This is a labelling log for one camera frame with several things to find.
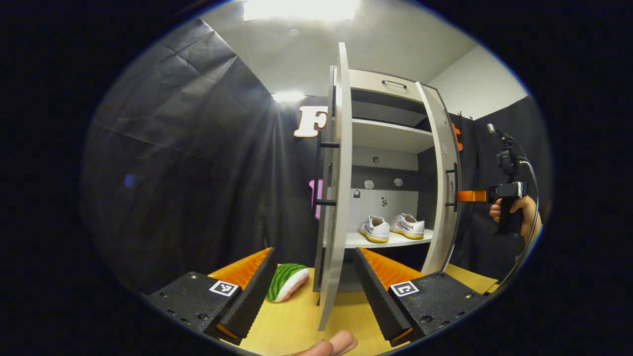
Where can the white shoe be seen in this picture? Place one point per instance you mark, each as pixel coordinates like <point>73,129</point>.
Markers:
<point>409,226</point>
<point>375,229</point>

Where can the ceiling light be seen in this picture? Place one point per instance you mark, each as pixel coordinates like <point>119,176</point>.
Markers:
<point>301,9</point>

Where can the white shoe cabinet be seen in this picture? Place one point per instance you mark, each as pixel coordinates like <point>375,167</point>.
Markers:
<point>385,133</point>

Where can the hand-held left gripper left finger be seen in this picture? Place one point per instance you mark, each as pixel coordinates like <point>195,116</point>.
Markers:
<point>254,291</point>

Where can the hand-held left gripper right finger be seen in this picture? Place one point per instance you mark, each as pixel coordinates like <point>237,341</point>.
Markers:
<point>376,294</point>

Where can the white cabinet drawer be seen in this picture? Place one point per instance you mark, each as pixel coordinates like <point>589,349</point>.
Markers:
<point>381,91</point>

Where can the white cabinet shelf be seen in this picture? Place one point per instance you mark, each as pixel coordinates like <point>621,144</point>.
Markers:
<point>356,240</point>
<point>390,136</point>

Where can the white cabinet door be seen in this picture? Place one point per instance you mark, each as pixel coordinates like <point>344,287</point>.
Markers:
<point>339,198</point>
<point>442,232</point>

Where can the black backdrop cloth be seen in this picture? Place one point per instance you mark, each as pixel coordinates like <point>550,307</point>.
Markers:
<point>188,173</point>

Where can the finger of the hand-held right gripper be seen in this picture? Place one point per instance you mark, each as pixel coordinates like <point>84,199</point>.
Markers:
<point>472,196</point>

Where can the watermelon plush toy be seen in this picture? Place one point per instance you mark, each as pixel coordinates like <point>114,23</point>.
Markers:
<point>284,282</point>

